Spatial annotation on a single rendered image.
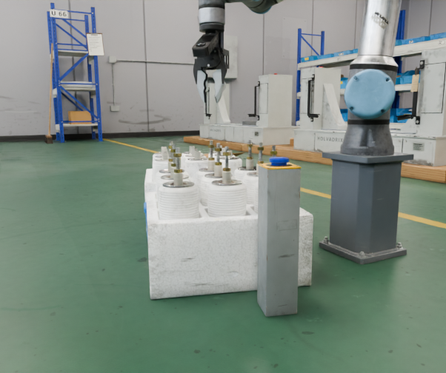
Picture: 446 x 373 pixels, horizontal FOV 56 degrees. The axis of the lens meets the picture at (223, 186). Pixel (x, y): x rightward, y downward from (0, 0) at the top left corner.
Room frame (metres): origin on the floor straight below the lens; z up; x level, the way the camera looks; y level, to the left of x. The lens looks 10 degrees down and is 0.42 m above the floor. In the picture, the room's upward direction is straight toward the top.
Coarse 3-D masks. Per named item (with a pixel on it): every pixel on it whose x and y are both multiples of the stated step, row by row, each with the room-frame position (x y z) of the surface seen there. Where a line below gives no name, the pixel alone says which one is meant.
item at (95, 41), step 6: (90, 36) 6.37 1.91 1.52; (96, 36) 6.41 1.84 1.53; (90, 42) 6.36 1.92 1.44; (96, 42) 6.40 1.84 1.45; (102, 42) 6.44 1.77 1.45; (90, 48) 6.36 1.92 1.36; (96, 48) 6.40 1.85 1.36; (102, 48) 6.44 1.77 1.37; (90, 54) 6.35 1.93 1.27; (96, 54) 6.39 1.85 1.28; (102, 54) 6.42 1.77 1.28
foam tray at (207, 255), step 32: (160, 224) 0.90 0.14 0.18; (192, 224) 0.91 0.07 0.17; (224, 224) 0.92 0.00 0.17; (256, 224) 0.94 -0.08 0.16; (160, 256) 0.90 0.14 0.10; (192, 256) 0.91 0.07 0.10; (224, 256) 0.92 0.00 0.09; (256, 256) 0.94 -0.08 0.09; (160, 288) 0.90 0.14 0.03; (192, 288) 0.91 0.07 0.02; (224, 288) 0.92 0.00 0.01; (256, 288) 0.94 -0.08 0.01
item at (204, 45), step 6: (204, 36) 1.21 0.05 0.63; (210, 36) 1.21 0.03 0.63; (216, 36) 1.21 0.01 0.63; (198, 42) 1.18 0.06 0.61; (204, 42) 1.16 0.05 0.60; (210, 42) 1.16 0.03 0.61; (216, 42) 1.21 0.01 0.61; (192, 48) 1.15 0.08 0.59; (198, 48) 1.14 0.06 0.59; (204, 48) 1.13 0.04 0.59; (210, 48) 1.16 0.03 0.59; (198, 54) 1.15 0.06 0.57; (204, 54) 1.14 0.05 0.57
